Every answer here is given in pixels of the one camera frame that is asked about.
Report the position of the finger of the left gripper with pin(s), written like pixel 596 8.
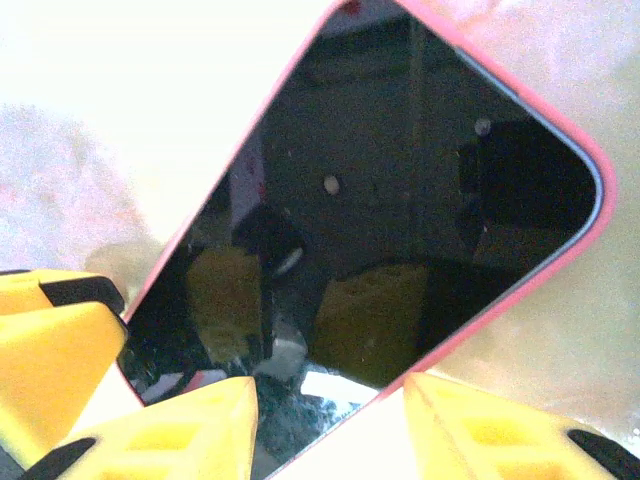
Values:
pixel 55 370
pixel 55 290

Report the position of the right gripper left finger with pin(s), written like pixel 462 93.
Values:
pixel 190 430

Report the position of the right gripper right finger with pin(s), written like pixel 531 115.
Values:
pixel 500 440

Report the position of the black phone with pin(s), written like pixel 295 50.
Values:
pixel 380 200

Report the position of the pink phone case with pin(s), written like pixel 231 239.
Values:
pixel 609 192

